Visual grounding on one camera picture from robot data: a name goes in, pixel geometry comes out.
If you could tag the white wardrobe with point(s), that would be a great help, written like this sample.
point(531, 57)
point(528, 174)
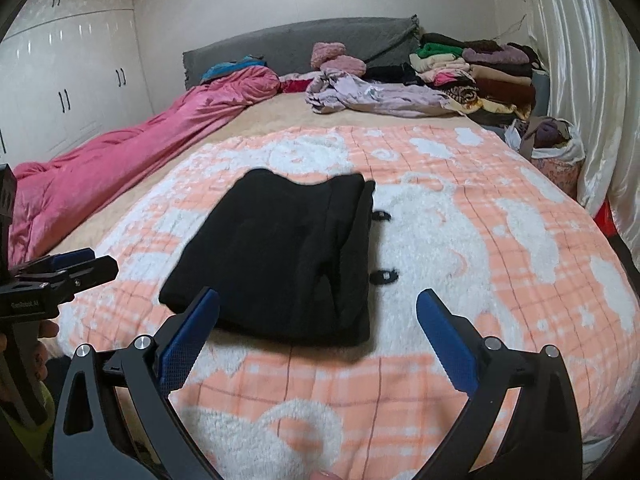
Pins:
point(85, 60)

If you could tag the red bag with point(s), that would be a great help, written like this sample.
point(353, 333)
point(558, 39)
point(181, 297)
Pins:
point(606, 217)

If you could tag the white satin curtain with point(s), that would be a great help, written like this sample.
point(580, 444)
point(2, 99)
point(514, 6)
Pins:
point(585, 85)

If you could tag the blue cloth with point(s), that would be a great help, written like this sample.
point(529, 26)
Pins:
point(225, 69)

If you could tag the black garment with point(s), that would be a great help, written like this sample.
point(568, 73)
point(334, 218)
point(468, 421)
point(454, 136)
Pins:
point(387, 72)

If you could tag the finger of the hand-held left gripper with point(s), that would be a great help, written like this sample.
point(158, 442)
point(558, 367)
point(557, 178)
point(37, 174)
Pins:
point(70, 259)
point(95, 270)

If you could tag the lilac garment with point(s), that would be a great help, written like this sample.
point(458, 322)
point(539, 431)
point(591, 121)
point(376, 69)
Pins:
point(385, 95)

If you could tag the red cloth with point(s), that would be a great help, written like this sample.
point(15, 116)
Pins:
point(297, 85)

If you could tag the black sweater with orange cuffs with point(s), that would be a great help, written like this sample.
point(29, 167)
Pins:
point(280, 255)

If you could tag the person's left hand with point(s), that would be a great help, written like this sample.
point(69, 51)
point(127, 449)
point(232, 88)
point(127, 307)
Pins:
point(42, 360)

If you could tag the beige bed sheet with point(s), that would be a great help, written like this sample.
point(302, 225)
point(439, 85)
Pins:
point(270, 105)

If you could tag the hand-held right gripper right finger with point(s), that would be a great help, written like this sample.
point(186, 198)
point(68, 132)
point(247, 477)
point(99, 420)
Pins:
point(445, 345)

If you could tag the white bag of clothes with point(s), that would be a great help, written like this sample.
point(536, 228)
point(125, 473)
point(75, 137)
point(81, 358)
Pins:
point(550, 160)

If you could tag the pink duvet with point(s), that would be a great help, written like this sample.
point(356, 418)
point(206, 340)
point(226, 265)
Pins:
point(125, 160)

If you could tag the person's left forearm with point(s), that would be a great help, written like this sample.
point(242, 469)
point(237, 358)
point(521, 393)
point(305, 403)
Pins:
point(25, 442)

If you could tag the stack of folded clothes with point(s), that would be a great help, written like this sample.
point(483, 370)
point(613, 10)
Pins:
point(495, 80)

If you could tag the grey blue cushion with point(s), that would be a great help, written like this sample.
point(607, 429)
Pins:
point(541, 90)

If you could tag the person's right hand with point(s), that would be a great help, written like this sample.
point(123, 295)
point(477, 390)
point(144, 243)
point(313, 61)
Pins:
point(326, 476)

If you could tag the orange plaid fleece blanket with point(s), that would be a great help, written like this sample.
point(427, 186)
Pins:
point(500, 260)

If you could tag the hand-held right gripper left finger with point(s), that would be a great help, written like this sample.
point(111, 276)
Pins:
point(192, 345)

